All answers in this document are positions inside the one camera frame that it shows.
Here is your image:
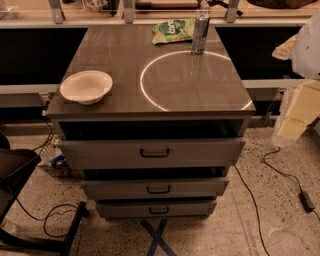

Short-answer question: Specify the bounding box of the top grey drawer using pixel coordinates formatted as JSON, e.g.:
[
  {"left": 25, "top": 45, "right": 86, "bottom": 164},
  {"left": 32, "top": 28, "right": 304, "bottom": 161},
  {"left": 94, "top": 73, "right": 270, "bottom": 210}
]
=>
[{"left": 60, "top": 138, "right": 245, "bottom": 170}]

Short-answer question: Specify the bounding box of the black power adapter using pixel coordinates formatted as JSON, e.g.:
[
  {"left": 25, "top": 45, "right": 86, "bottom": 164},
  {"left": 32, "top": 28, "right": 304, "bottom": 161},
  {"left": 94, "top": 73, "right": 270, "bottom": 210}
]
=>
[{"left": 299, "top": 191, "right": 315, "bottom": 212}]

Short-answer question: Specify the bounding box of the grey drawer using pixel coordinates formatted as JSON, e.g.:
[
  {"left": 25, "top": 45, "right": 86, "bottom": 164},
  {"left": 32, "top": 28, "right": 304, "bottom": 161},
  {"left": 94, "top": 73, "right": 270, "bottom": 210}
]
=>
[
  {"left": 81, "top": 177, "right": 229, "bottom": 200},
  {"left": 60, "top": 138, "right": 245, "bottom": 170},
  {"left": 96, "top": 200, "right": 217, "bottom": 219}
]

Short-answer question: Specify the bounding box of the black floor cable right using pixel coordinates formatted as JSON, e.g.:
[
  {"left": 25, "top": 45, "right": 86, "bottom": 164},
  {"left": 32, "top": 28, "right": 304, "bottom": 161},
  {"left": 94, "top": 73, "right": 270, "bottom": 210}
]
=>
[{"left": 262, "top": 147, "right": 320, "bottom": 222}]

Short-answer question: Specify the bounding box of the black cable centre floor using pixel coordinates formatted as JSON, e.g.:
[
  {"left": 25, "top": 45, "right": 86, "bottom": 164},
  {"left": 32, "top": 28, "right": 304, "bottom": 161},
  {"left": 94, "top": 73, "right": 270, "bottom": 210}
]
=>
[{"left": 233, "top": 165, "right": 272, "bottom": 256}]

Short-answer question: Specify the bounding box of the black floor cable left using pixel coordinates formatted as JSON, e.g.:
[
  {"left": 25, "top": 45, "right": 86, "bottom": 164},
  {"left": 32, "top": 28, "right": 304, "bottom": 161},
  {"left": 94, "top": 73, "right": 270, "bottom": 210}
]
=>
[{"left": 15, "top": 198, "right": 80, "bottom": 239}]

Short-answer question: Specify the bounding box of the black chair stand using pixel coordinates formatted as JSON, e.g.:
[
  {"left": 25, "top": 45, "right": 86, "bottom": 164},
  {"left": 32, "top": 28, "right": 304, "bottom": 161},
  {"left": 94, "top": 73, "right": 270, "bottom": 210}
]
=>
[{"left": 0, "top": 134, "right": 88, "bottom": 256}]

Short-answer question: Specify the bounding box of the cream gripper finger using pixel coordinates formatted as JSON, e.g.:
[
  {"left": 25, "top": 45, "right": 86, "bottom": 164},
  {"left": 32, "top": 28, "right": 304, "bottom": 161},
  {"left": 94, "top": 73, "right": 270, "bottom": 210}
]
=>
[{"left": 276, "top": 80, "right": 320, "bottom": 141}]

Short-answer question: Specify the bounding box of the white paper bowl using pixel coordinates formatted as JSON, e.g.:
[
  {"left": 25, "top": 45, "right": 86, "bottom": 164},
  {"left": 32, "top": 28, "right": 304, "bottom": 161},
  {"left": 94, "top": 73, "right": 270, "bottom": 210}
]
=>
[{"left": 60, "top": 70, "right": 113, "bottom": 105}]

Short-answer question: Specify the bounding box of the silver redbull can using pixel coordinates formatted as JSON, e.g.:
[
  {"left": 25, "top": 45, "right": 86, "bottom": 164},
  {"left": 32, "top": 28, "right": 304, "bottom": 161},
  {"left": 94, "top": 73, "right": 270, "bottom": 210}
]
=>
[{"left": 191, "top": 13, "right": 210, "bottom": 54}]

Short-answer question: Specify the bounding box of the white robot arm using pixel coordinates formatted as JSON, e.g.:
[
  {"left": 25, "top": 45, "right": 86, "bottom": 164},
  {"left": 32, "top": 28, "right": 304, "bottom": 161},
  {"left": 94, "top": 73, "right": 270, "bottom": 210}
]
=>
[{"left": 272, "top": 10, "right": 320, "bottom": 147}]

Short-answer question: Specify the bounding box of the middle grey drawer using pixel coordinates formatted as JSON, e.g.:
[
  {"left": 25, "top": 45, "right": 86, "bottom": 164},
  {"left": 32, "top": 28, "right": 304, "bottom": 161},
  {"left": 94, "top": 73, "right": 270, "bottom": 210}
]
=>
[{"left": 81, "top": 177, "right": 229, "bottom": 200}]

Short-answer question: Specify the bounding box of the black floor cable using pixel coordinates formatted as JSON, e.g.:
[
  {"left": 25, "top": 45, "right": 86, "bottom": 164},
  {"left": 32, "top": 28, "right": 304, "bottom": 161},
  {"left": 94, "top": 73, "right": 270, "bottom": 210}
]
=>
[
  {"left": 262, "top": 147, "right": 320, "bottom": 222},
  {"left": 15, "top": 198, "right": 80, "bottom": 239}
]

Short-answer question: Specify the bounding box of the green chip bag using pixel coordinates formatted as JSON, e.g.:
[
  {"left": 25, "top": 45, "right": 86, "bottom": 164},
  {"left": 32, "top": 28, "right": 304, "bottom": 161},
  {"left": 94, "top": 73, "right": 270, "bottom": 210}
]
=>
[{"left": 152, "top": 18, "right": 195, "bottom": 45}]

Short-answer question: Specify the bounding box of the grey drawer cabinet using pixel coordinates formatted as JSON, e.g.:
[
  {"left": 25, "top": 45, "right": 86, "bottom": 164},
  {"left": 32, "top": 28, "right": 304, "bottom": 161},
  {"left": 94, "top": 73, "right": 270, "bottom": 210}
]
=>
[{"left": 48, "top": 25, "right": 255, "bottom": 205}]

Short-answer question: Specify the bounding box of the wire basket with items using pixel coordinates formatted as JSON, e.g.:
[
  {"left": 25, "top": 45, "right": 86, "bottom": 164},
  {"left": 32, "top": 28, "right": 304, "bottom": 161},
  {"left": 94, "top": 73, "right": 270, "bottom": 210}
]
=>
[{"left": 39, "top": 135, "right": 81, "bottom": 179}]

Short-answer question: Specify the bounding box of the bottom grey drawer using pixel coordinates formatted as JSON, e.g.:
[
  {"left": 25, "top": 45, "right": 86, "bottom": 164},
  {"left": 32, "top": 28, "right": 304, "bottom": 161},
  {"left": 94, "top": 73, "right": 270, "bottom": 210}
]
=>
[{"left": 96, "top": 200, "right": 217, "bottom": 219}]

